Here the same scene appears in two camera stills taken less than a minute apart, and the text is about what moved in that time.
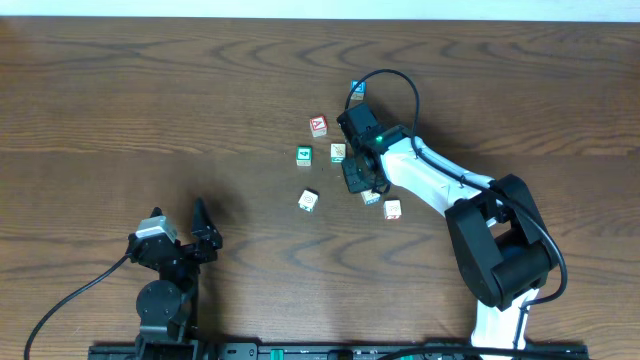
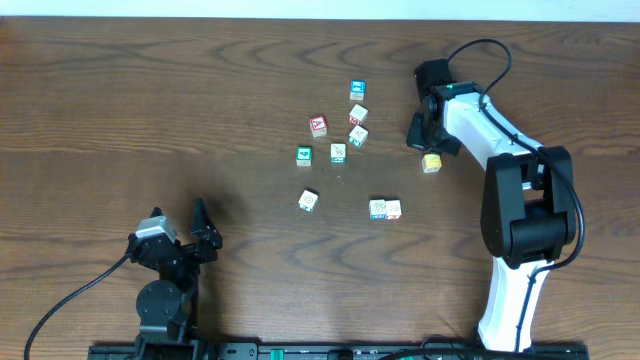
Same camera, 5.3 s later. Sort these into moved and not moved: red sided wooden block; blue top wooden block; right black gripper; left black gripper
Moved: right black gripper
Not moved: left black gripper; blue top wooden block; red sided wooden block
